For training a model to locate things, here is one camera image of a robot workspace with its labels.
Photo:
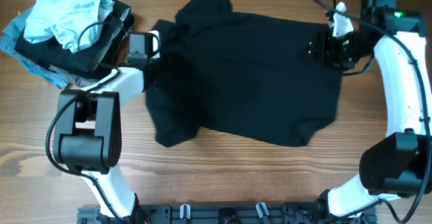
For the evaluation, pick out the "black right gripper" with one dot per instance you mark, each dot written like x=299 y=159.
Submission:
x=321 y=44

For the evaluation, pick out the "black t-shirt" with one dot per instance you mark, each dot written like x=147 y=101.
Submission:
x=240 y=73

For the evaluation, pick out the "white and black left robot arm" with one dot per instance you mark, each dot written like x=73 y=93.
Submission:
x=84 y=138

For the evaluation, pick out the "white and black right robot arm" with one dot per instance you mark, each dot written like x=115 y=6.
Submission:
x=399 y=166

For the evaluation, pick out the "folded grey garment in stack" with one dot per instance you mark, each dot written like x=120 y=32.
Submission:
x=77 y=79

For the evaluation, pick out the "light blue crumpled garment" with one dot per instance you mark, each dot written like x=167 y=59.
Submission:
x=75 y=24

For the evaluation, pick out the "folded black garment in stack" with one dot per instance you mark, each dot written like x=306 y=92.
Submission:
x=84 y=63

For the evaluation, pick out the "folded blue denim jeans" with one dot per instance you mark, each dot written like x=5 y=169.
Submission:
x=10 y=36

